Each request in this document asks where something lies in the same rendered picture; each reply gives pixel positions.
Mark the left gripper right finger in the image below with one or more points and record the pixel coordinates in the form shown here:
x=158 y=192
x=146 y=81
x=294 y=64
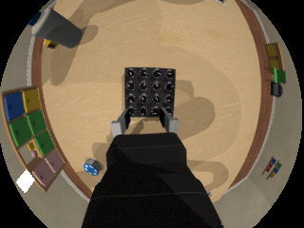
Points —
x=169 y=123

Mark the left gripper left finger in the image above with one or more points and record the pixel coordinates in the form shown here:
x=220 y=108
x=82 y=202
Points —
x=122 y=123

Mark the black knob box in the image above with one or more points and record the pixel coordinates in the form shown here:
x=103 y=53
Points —
x=155 y=86

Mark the short grey cylinder with blue top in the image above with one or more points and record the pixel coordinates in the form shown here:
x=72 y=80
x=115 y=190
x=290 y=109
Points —
x=92 y=167

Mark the grey bottle with blue cap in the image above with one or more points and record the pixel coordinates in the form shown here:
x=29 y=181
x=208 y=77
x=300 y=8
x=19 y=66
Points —
x=55 y=28

